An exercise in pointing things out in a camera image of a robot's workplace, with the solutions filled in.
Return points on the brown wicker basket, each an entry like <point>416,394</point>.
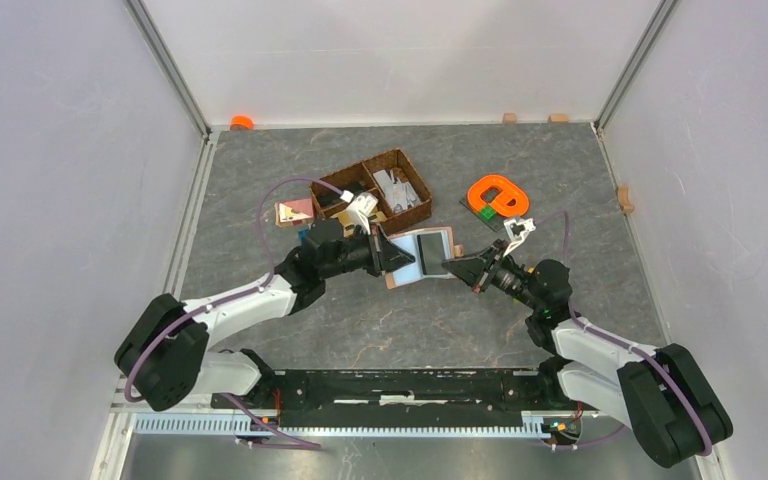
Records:
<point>360,178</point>

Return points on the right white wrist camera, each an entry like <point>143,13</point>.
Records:
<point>517,229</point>

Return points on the green toy brick plate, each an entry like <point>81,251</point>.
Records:
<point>487,215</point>

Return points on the orange cap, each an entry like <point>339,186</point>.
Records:
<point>241,122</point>

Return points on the silver cards pile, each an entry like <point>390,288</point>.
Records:
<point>399,194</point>

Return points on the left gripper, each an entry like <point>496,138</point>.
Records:
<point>384,255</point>

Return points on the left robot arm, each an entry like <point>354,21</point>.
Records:
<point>167,354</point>

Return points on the curved wooden piece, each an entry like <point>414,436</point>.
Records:
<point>623,194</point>

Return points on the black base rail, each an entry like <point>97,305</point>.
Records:
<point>481,397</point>

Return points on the white comb cable duct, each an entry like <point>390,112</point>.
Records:
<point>238,424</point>

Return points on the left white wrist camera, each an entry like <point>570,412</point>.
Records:
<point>359,208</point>

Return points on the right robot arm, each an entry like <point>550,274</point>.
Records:
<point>659,393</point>

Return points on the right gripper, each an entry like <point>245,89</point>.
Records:
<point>474,268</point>

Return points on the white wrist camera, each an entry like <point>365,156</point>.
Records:
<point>517,229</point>
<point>359,208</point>

